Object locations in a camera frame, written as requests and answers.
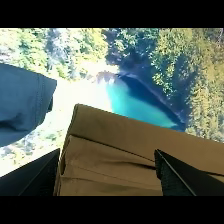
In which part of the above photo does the blue garment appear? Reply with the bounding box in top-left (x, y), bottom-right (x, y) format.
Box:
top-left (0, 62), bottom-right (58, 148)

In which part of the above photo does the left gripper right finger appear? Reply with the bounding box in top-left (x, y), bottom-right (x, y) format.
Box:
top-left (153, 148), bottom-right (224, 197)

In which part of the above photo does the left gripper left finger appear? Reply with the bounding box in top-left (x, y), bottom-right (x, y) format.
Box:
top-left (0, 148), bottom-right (61, 197)

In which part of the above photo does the brown shirt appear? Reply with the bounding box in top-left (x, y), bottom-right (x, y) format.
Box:
top-left (53, 103), bottom-right (224, 197)

